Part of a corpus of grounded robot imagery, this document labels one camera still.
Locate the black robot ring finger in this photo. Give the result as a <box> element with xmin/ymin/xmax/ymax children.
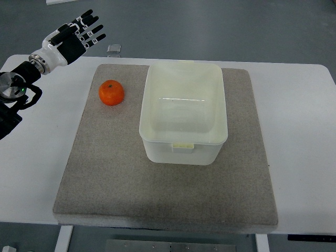
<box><xmin>78</xmin><ymin>25</ymin><xmax>103</xmax><ymax>42</ymax></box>

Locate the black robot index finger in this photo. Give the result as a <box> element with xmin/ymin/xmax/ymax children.
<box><xmin>68</xmin><ymin>9</ymin><xmax>93</xmax><ymax>26</ymax></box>

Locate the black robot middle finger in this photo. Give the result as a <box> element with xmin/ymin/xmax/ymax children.
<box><xmin>77</xmin><ymin>15</ymin><xmax>99</xmax><ymax>33</ymax></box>

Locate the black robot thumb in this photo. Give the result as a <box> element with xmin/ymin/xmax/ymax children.
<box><xmin>49</xmin><ymin>24</ymin><xmax>76</xmax><ymax>45</ymax></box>

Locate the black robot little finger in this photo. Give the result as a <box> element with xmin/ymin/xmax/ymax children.
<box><xmin>83</xmin><ymin>34</ymin><xmax>106</xmax><ymax>50</ymax></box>

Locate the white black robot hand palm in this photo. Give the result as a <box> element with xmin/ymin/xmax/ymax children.
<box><xmin>28</xmin><ymin>29</ymin><xmax>87</xmax><ymax>75</ymax></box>

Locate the orange fruit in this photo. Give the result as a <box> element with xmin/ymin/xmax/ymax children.
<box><xmin>98</xmin><ymin>80</ymin><xmax>124</xmax><ymax>106</ymax></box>

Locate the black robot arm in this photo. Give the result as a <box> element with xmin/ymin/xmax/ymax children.
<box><xmin>1</xmin><ymin>9</ymin><xmax>106</xmax><ymax>138</ymax></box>

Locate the white plastic box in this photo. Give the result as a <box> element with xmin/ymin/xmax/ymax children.
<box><xmin>139</xmin><ymin>61</ymin><xmax>228</xmax><ymax>165</ymax></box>

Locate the small clear plastic object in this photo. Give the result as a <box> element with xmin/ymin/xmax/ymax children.
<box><xmin>107</xmin><ymin>45</ymin><xmax>121</xmax><ymax>54</ymax></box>

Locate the white board top edge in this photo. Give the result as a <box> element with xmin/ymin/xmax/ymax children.
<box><xmin>46</xmin><ymin>0</ymin><xmax>76</xmax><ymax>5</ymax></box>

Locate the grey felt mat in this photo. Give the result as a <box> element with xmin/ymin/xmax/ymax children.
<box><xmin>53</xmin><ymin>61</ymin><xmax>278</xmax><ymax>233</ymax></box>

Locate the white table leg left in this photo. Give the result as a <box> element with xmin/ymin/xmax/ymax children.
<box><xmin>54</xmin><ymin>225</ymin><xmax>73</xmax><ymax>252</ymax></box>

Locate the white table leg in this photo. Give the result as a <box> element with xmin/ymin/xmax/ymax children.
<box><xmin>255</xmin><ymin>234</ymin><xmax>270</xmax><ymax>252</ymax></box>
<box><xmin>54</xmin><ymin>225</ymin><xmax>73</xmax><ymax>252</ymax></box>

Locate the white object floor corner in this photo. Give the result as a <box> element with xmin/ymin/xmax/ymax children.
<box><xmin>2</xmin><ymin>246</ymin><xmax>17</xmax><ymax>252</ymax></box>

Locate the white table leg right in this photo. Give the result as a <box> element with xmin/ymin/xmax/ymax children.
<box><xmin>255</xmin><ymin>234</ymin><xmax>270</xmax><ymax>252</ymax></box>

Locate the black control panel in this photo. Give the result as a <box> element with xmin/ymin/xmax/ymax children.
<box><xmin>287</xmin><ymin>234</ymin><xmax>336</xmax><ymax>243</ymax></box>

